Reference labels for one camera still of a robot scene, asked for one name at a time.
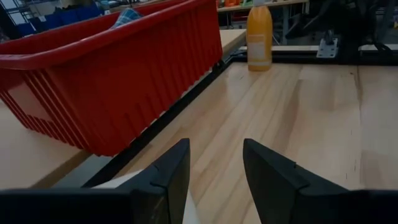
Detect peach laminate desk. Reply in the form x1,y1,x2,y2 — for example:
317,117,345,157
0,29,248,190

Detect blue plaid shorts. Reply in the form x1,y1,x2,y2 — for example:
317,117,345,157
110,7,144,30

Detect red plastic laundry bin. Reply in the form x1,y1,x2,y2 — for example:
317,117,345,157
0,0,224,157

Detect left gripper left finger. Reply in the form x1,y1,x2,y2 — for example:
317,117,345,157
116,138,191,224

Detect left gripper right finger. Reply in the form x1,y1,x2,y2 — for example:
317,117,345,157
243,138,353,224

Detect blue storage crates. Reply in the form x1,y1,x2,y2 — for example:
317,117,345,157
15,2,105,37

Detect orange spray bottle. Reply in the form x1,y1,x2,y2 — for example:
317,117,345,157
246,0,274,72

